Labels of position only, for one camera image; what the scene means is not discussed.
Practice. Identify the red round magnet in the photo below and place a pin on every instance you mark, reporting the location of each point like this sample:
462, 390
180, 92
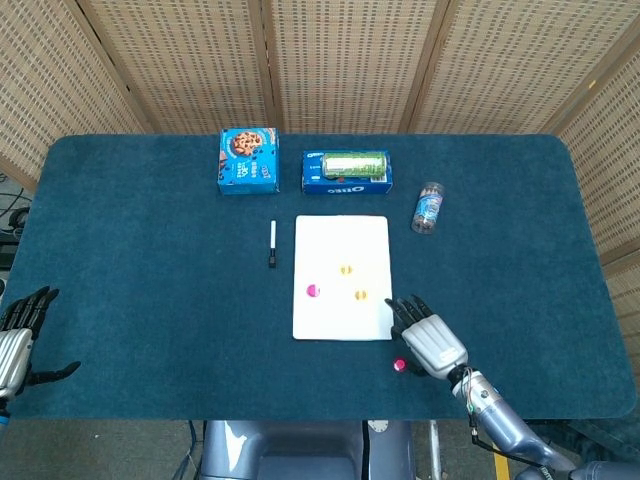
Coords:
398, 365
313, 291

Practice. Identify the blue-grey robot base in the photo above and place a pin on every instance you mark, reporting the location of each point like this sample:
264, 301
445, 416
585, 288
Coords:
300, 450

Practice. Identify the blue Oreo box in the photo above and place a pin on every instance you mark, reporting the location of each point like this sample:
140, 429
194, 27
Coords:
350, 189

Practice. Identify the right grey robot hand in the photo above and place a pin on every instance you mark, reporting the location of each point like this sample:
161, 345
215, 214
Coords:
435, 345

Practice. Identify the woven bamboo folding screen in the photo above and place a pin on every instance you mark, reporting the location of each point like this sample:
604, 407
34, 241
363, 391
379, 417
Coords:
350, 60

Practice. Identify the yellow round magnet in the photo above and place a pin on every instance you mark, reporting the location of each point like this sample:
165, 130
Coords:
346, 270
361, 295

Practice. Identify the green drink can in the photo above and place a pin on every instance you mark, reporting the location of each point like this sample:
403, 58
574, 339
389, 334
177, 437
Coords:
355, 165

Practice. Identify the white magnetic whiteboard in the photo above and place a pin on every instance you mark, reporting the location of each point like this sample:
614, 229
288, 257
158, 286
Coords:
330, 320

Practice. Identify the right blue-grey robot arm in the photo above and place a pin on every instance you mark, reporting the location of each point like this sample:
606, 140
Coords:
500, 420

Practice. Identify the grey metal table leg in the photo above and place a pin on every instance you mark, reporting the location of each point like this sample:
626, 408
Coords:
435, 450

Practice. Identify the clear plastic snack jar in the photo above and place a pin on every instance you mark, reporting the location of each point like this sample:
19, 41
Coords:
427, 210

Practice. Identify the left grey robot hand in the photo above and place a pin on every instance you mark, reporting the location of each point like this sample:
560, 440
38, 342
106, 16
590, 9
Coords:
11, 355

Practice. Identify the blue carpet table mat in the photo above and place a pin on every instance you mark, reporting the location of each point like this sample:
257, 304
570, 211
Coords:
150, 300

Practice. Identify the white marker pen black cap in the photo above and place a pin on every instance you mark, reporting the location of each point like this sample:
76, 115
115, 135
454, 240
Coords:
273, 235

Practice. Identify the blue chocolate chip cookie box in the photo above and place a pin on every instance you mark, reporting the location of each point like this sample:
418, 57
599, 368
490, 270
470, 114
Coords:
248, 165

